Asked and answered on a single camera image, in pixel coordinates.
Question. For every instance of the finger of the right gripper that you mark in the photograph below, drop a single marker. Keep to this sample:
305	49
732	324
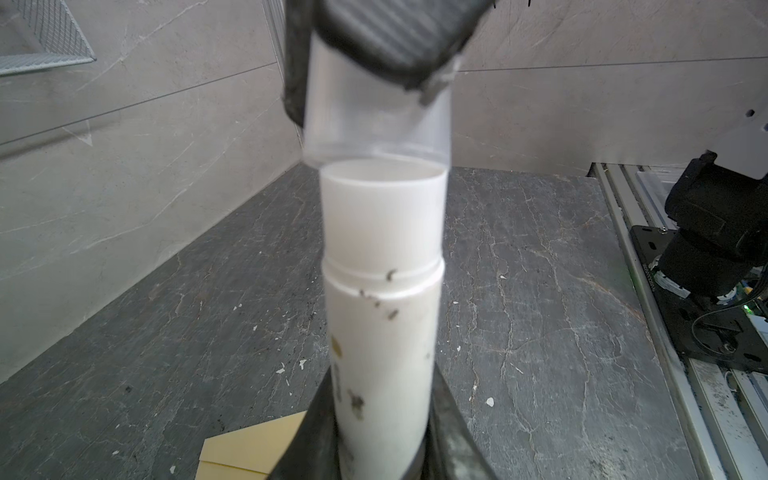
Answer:
412	44
297	50

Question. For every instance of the white glue stick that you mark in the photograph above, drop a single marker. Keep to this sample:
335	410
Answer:
384	324

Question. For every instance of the yellow kraft envelope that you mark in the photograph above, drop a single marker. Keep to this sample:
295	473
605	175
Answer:
248	453

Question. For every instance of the white wire mesh basket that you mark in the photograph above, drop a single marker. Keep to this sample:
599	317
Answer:
41	35

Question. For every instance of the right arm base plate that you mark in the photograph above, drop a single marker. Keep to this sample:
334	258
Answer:
698	328

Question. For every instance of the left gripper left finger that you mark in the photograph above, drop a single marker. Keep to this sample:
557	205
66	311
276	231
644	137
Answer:
313	452

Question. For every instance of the clear glue stick cap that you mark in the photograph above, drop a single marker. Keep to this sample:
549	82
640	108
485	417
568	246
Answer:
353	114

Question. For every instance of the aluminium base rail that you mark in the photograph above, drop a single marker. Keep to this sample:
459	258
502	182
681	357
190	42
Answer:
722	411

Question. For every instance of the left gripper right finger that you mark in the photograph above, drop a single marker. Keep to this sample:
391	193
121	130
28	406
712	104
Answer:
451	452

